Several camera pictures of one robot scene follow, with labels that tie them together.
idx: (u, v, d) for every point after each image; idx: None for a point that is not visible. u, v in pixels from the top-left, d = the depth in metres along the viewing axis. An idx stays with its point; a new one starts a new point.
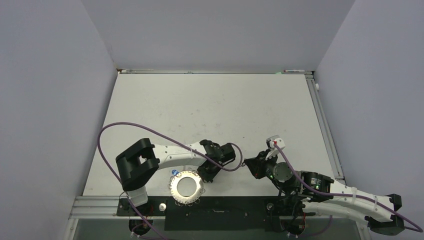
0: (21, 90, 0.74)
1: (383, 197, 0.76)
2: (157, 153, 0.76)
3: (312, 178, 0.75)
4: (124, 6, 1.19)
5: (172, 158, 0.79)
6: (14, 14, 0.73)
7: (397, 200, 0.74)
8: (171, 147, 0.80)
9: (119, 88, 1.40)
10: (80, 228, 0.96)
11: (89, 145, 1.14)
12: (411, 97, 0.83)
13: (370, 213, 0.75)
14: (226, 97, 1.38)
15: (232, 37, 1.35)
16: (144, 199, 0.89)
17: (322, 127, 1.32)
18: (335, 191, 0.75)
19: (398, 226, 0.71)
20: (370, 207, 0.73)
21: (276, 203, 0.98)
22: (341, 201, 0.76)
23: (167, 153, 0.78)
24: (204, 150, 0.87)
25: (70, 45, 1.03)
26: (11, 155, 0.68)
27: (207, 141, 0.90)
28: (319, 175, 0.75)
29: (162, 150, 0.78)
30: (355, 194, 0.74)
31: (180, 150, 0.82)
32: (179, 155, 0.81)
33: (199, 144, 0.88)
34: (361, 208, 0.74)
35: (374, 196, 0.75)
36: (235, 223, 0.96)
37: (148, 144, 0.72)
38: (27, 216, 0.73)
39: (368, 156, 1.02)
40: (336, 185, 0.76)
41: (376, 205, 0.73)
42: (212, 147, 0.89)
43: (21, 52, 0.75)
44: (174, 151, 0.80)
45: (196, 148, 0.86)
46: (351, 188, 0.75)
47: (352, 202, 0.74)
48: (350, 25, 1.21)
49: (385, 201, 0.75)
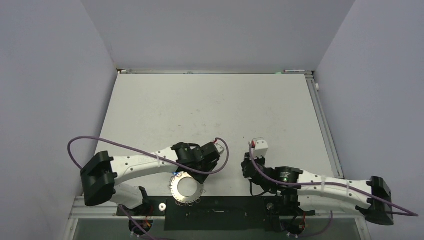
0: (21, 90, 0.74)
1: (362, 183, 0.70)
2: (115, 169, 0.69)
3: (282, 172, 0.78)
4: (124, 7, 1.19)
5: (133, 171, 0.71)
6: (15, 15, 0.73)
7: (375, 183, 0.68)
8: (134, 158, 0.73)
9: (119, 88, 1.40)
10: (80, 228, 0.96)
11: (88, 145, 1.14)
12: (410, 97, 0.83)
13: (350, 201, 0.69)
14: (226, 97, 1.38)
15: (232, 37, 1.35)
16: (138, 201, 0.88)
17: (322, 127, 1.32)
18: (304, 181, 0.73)
19: (379, 211, 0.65)
20: (343, 194, 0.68)
21: (276, 203, 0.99)
22: (312, 191, 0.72)
23: (128, 166, 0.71)
24: (175, 156, 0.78)
25: (70, 45, 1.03)
26: (11, 155, 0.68)
27: (181, 145, 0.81)
28: (288, 169, 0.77)
29: (122, 163, 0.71)
30: (324, 181, 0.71)
31: (145, 160, 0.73)
32: (143, 167, 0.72)
33: (170, 149, 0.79)
34: (336, 195, 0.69)
35: (349, 182, 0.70)
36: (235, 223, 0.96)
37: (106, 157, 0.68)
38: (26, 216, 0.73)
39: (368, 156, 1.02)
40: (305, 175, 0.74)
41: (349, 190, 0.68)
42: (184, 152, 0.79)
43: (22, 52, 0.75)
44: (136, 162, 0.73)
45: (165, 154, 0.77)
46: (321, 176, 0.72)
47: (322, 191, 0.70)
48: (349, 25, 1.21)
49: (365, 187, 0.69)
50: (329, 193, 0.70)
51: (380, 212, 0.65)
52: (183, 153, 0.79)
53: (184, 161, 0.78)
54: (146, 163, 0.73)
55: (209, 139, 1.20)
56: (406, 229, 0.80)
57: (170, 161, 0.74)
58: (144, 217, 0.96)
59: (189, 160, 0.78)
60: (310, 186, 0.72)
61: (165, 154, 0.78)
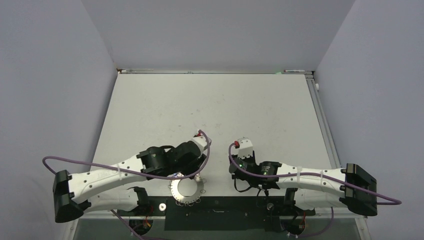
0: (21, 90, 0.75)
1: (337, 171, 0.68)
2: (73, 188, 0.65)
3: (263, 166, 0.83)
4: (124, 7, 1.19)
5: (93, 187, 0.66)
6: (15, 15, 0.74)
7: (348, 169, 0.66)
8: (93, 173, 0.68)
9: (119, 88, 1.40)
10: (80, 228, 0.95)
11: (88, 145, 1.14)
12: (410, 97, 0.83)
13: (326, 190, 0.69)
14: (226, 97, 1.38)
15: (232, 37, 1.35)
16: (132, 205, 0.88)
17: (323, 127, 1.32)
18: (281, 173, 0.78)
19: (349, 197, 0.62)
20: (317, 183, 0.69)
21: (276, 203, 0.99)
22: (290, 182, 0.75)
23: (86, 183, 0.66)
24: (141, 165, 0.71)
25: (69, 44, 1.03)
26: (11, 154, 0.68)
27: (150, 151, 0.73)
28: (268, 163, 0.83)
29: (80, 181, 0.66)
30: (299, 172, 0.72)
31: (104, 175, 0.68)
32: (103, 182, 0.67)
33: (135, 158, 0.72)
34: (311, 184, 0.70)
35: (323, 171, 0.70)
36: (235, 223, 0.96)
37: (64, 175, 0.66)
38: (26, 215, 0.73)
39: (368, 156, 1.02)
40: (284, 168, 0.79)
41: (323, 178, 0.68)
42: (151, 159, 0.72)
43: (22, 52, 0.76)
44: (96, 177, 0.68)
45: (128, 165, 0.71)
46: (298, 168, 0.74)
47: (298, 181, 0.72)
48: (349, 25, 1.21)
49: (338, 174, 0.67)
50: (304, 183, 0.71)
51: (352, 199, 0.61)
52: (153, 159, 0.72)
53: (150, 169, 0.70)
54: (106, 177, 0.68)
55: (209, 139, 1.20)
56: (407, 229, 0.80)
57: (132, 172, 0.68)
58: (144, 217, 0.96)
59: (158, 168, 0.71)
60: (287, 177, 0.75)
61: (128, 165, 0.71)
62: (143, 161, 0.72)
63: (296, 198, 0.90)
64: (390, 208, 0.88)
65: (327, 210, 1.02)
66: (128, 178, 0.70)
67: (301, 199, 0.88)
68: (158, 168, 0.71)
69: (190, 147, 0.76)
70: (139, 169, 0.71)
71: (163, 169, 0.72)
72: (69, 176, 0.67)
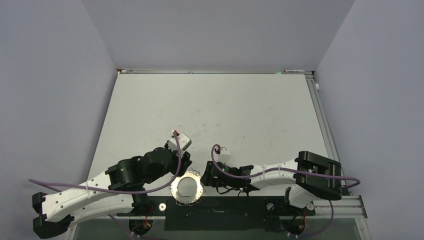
0: (20, 90, 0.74)
1: (292, 161, 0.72)
2: (45, 209, 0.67)
3: (243, 171, 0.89)
4: (123, 7, 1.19)
5: (64, 207, 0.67)
6: (14, 15, 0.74)
7: (300, 157, 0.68)
8: (64, 193, 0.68)
9: (120, 88, 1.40)
10: (80, 228, 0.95)
11: (88, 146, 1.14)
12: (411, 96, 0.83)
13: (288, 180, 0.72)
14: (226, 97, 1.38)
15: (232, 37, 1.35)
16: (126, 209, 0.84)
17: (322, 127, 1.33)
18: (253, 173, 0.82)
19: (301, 183, 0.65)
20: (276, 175, 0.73)
21: (276, 203, 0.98)
22: (259, 180, 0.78)
23: (57, 203, 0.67)
24: (108, 181, 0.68)
25: (69, 44, 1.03)
26: (10, 155, 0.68)
27: (115, 166, 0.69)
28: (247, 167, 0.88)
29: (52, 201, 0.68)
30: (263, 170, 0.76)
31: (73, 194, 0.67)
32: (72, 202, 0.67)
33: (104, 175, 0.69)
34: (275, 178, 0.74)
35: (281, 164, 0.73)
36: (235, 223, 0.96)
37: (38, 198, 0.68)
38: (26, 215, 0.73)
39: (367, 156, 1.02)
40: (256, 168, 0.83)
41: (281, 171, 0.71)
42: (120, 174, 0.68)
43: (21, 52, 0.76)
44: (66, 197, 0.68)
45: (97, 183, 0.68)
46: (263, 166, 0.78)
47: (265, 179, 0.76)
48: (350, 25, 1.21)
49: (293, 164, 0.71)
50: (268, 179, 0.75)
51: (306, 185, 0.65)
52: (121, 174, 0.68)
53: (119, 185, 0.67)
54: (74, 197, 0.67)
55: (208, 140, 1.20)
56: (406, 229, 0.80)
57: (99, 189, 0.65)
58: (144, 217, 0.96)
59: (128, 182, 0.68)
60: (257, 177, 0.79)
61: (97, 182, 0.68)
62: (112, 176, 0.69)
63: (290, 196, 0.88)
64: (389, 207, 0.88)
65: (328, 210, 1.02)
66: (98, 194, 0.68)
67: (291, 198, 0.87)
68: (129, 182, 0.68)
69: (155, 157, 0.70)
70: (108, 186, 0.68)
71: (134, 182, 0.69)
72: (43, 197, 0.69)
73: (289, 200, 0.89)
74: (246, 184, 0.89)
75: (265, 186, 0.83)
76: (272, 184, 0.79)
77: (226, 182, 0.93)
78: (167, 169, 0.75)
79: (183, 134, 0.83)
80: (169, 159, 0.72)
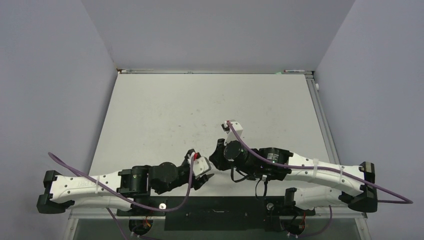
0: (20, 90, 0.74)
1: (354, 169, 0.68)
2: (53, 189, 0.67)
3: (269, 153, 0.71)
4: (123, 6, 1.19)
5: (70, 193, 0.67)
6: (14, 14, 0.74)
7: (367, 168, 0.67)
8: (75, 180, 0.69)
9: (119, 88, 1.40)
10: (80, 228, 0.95)
11: (88, 146, 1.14)
12: (411, 96, 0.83)
13: (338, 186, 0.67)
14: (226, 97, 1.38)
15: (232, 36, 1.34)
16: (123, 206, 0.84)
17: (322, 127, 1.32)
18: (294, 164, 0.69)
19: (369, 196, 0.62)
20: (335, 179, 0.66)
21: (276, 203, 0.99)
22: (303, 176, 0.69)
23: (66, 188, 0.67)
24: (118, 183, 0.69)
25: (69, 43, 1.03)
26: (10, 155, 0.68)
27: (130, 169, 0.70)
28: (277, 150, 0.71)
29: (62, 184, 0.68)
30: (316, 166, 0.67)
31: (84, 184, 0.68)
32: (81, 191, 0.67)
33: (116, 175, 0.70)
34: (327, 181, 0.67)
35: (341, 168, 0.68)
36: (235, 223, 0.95)
37: (50, 176, 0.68)
38: (26, 215, 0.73)
39: (368, 156, 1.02)
40: (296, 159, 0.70)
41: (342, 176, 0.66)
42: (130, 180, 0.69)
43: (21, 51, 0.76)
44: (77, 184, 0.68)
45: (108, 181, 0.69)
46: (312, 160, 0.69)
47: (314, 176, 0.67)
48: (350, 25, 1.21)
49: (354, 172, 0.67)
50: (320, 178, 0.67)
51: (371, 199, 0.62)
52: (131, 180, 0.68)
53: (125, 191, 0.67)
54: (84, 187, 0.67)
55: (208, 140, 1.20)
56: (407, 229, 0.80)
57: (105, 188, 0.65)
58: (144, 217, 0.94)
59: (133, 191, 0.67)
60: (301, 170, 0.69)
61: (108, 180, 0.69)
62: (123, 179, 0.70)
63: (297, 198, 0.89)
64: (390, 207, 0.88)
65: (326, 210, 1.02)
66: (105, 193, 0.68)
67: (299, 200, 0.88)
68: (135, 191, 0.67)
69: (159, 173, 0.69)
70: (116, 188, 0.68)
71: (138, 192, 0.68)
72: (55, 176, 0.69)
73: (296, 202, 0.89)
74: (268, 171, 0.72)
75: (296, 178, 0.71)
76: (309, 181, 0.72)
77: (243, 167, 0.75)
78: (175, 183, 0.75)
79: (203, 160, 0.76)
80: (172, 179, 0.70)
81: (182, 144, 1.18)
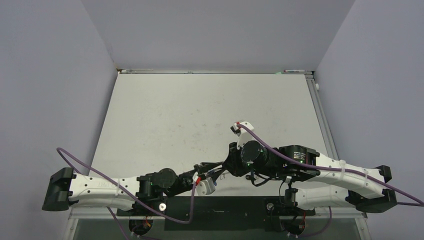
0: (20, 90, 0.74)
1: (374, 171, 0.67)
2: (72, 187, 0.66)
3: (294, 152, 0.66)
4: (123, 7, 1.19)
5: (91, 193, 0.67)
6: (15, 14, 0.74)
7: (386, 173, 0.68)
8: (95, 180, 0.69)
9: (119, 88, 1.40)
10: (80, 228, 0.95)
11: (87, 145, 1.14)
12: (410, 97, 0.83)
13: (360, 189, 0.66)
14: (226, 97, 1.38)
15: (232, 36, 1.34)
16: (125, 207, 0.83)
17: (323, 127, 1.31)
18: (322, 165, 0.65)
19: (392, 202, 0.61)
20: (360, 182, 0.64)
21: (276, 203, 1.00)
22: (329, 178, 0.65)
23: (86, 187, 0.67)
24: (136, 188, 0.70)
25: (69, 44, 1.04)
26: (11, 155, 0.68)
27: (146, 176, 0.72)
28: (302, 149, 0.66)
29: (80, 183, 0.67)
30: (343, 168, 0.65)
31: (104, 185, 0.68)
32: (101, 192, 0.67)
33: (135, 179, 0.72)
34: (351, 183, 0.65)
35: (364, 171, 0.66)
36: (235, 223, 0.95)
37: (69, 173, 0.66)
38: (25, 215, 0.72)
39: (368, 155, 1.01)
40: (323, 159, 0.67)
41: (367, 179, 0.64)
42: (145, 186, 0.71)
43: (22, 52, 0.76)
44: (97, 184, 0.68)
45: (127, 184, 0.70)
46: (339, 162, 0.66)
47: (341, 178, 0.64)
48: (350, 25, 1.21)
49: (376, 175, 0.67)
50: (346, 181, 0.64)
51: (392, 203, 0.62)
52: (145, 185, 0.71)
53: (140, 196, 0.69)
54: (105, 187, 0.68)
55: (208, 140, 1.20)
56: (409, 229, 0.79)
57: (127, 192, 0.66)
58: (144, 217, 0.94)
59: (147, 196, 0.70)
60: (327, 172, 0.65)
61: (127, 183, 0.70)
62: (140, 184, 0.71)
63: (299, 200, 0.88)
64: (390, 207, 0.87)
65: (325, 210, 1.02)
66: (124, 196, 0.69)
67: (302, 201, 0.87)
68: (148, 196, 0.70)
69: (158, 179, 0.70)
70: (135, 193, 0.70)
71: (151, 197, 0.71)
72: (73, 174, 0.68)
73: (298, 203, 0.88)
74: (294, 172, 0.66)
75: (318, 180, 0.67)
76: (330, 184, 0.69)
77: (263, 168, 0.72)
78: (185, 189, 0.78)
79: (206, 183, 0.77)
80: (171, 184, 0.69)
81: (182, 144, 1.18)
